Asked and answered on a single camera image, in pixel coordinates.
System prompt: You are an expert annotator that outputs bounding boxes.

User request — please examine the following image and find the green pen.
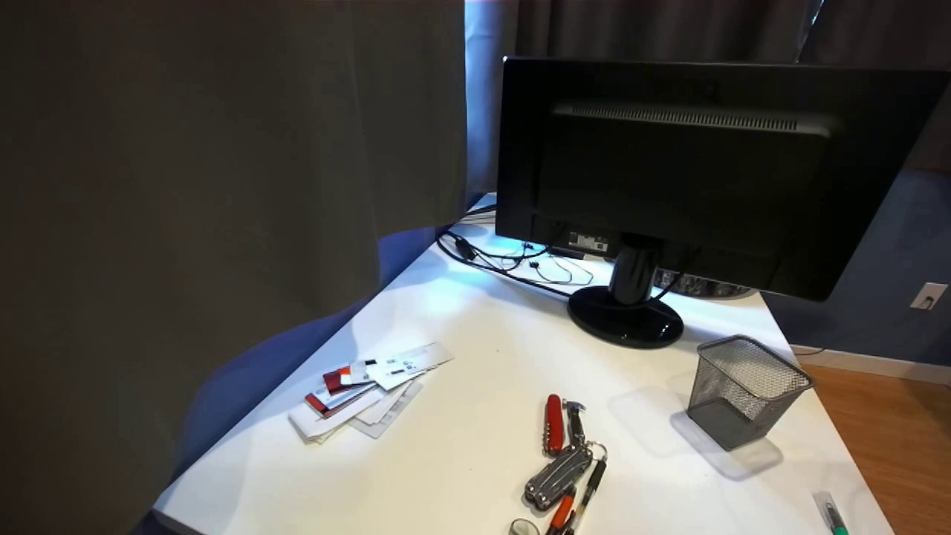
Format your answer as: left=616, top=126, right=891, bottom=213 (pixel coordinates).
left=810, top=486, right=852, bottom=535

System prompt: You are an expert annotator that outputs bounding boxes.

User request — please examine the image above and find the white card with black print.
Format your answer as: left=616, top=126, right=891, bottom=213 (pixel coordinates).
left=359, top=339, right=454, bottom=391

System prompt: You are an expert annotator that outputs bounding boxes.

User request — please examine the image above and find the clear badge holder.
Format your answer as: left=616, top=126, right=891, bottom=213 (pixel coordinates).
left=347, top=376, right=427, bottom=441

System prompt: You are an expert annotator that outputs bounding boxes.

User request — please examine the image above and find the white card with red stripe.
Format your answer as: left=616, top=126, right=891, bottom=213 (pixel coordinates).
left=317, top=363, right=375, bottom=397

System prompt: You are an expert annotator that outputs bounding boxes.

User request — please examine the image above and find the black key fob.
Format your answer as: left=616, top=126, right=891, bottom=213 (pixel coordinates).
left=561, top=397, right=592, bottom=447

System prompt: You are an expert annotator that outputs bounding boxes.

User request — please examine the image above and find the large white card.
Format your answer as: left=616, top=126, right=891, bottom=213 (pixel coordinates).
left=284, top=382, right=387, bottom=444

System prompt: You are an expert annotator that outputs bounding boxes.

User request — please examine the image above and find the grey multi-tool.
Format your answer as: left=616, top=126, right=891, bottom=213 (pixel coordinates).
left=521, top=444, right=598, bottom=514

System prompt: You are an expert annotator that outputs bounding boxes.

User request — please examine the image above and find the black slim key tool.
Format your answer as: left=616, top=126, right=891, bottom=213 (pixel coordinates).
left=567, top=458, right=608, bottom=535

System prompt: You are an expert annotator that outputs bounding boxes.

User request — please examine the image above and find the black computer monitor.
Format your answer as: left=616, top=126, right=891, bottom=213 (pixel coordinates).
left=492, top=54, right=951, bottom=351

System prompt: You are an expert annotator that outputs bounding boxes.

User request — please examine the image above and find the small orange tool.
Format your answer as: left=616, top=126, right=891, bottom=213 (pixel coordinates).
left=543, top=489, right=579, bottom=535

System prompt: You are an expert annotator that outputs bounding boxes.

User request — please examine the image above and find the clear plastic lid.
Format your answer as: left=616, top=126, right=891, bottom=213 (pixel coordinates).
left=668, top=404, right=787, bottom=483

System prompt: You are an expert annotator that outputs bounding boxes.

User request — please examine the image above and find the black desk cable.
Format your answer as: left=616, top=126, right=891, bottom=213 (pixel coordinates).
left=433, top=223, right=598, bottom=303

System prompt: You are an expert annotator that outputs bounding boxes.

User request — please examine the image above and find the black wire mesh cup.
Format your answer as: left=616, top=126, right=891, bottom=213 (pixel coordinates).
left=684, top=333, right=818, bottom=455

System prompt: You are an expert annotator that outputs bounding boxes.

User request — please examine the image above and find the white wall outlet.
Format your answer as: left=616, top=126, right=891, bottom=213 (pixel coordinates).
left=906, top=279, right=951, bottom=315

